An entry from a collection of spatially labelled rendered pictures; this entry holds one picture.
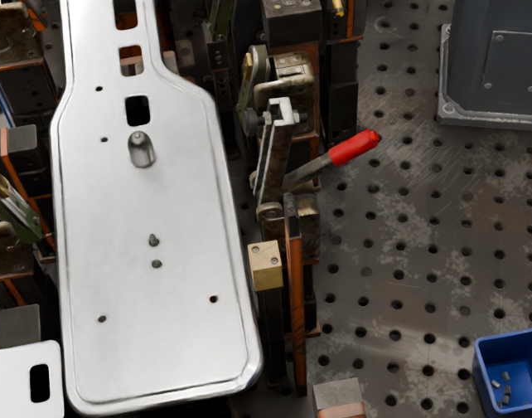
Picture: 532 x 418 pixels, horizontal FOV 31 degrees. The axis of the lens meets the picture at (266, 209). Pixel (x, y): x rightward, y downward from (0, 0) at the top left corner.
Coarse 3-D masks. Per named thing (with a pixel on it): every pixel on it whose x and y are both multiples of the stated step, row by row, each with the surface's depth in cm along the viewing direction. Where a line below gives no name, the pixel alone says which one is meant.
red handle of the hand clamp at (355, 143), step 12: (360, 132) 103; (372, 132) 102; (348, 144) 103; (360, 144) 102; (372, 144) 102; (324, 156) 105; (336, 156) 104; (348, 156) 103; (300, 168) 106; (312, 168) 105; (324, 168) 105; (288, 180) 107; (300, 180) 106
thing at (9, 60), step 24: (0, 0) 130; (0, 24) 131; (24, 24) 132; (0, 48) 136; (24, 48) 136; (0, 72) 140; (24, 72) 141; (48, 72) 146; (24, 96) 146; (48, 96) 146; (24, 120) 151; (48, 120) 151; (48, 144) 156
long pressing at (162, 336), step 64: (64, 0) 136; (64, 64) 130; (64, 128) 123; (128, 128) 123; (192, 128) 122; (64, 192) 118; (128, 192) 118; (192, 192) 117; (64, 256) 114; (128, 256) 113; (192, 256) 112; (64, 320) 109; (128, 320) 108; (192, 320) 108; (256, 320) 108; (64, 384) 105; (128, 384) 104; (192, 384) 104
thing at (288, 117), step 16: (272, 112) 98; (288, 112) 96; (256, 128) 96; (272, 128) 100; (288, 128) 96; (272, 144) 98; (288, 144) 98; (272, 160) 100; (256, 176) 108; (272, 176) 103; (256, 192) 110; (272, 192) 106
